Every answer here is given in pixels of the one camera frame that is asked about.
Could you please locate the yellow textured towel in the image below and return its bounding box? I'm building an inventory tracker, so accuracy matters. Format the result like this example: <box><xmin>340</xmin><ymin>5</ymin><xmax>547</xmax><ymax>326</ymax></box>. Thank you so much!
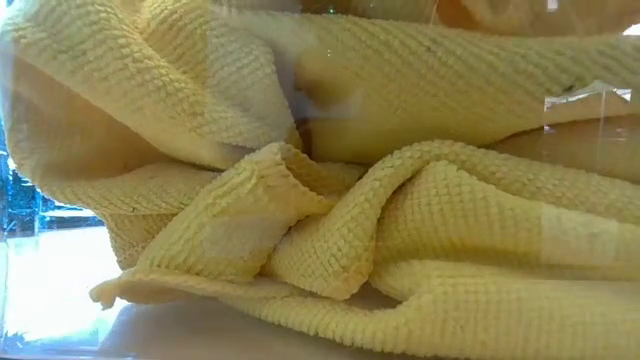
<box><xmin>0</xmin><ymin>0</ymin><xmax>640</xmax><ymax>360</ymax></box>

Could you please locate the yellow microfiber towel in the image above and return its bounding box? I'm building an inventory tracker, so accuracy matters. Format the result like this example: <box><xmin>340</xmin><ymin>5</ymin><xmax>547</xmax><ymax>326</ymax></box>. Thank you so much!
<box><xmin>293</xmin><ymin>12</ymin><xmax>640</xmax><ymax>169</ymax></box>
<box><xmin>88</xmin><ymin>139</ymin><xmax>640</xmax><ymax>360</ymax></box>
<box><xmin>0</xmin><ymin>0</ymin><xmax>306</xmax><ymax>272</ymax></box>

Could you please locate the orange microfiber towel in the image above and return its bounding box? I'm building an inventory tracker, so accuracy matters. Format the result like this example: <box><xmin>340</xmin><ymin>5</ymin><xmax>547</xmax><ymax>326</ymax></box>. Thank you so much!
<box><xmin>299</xmin><ymin>0</ymin><xmax>640</xmax><ymax>37</ymax></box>

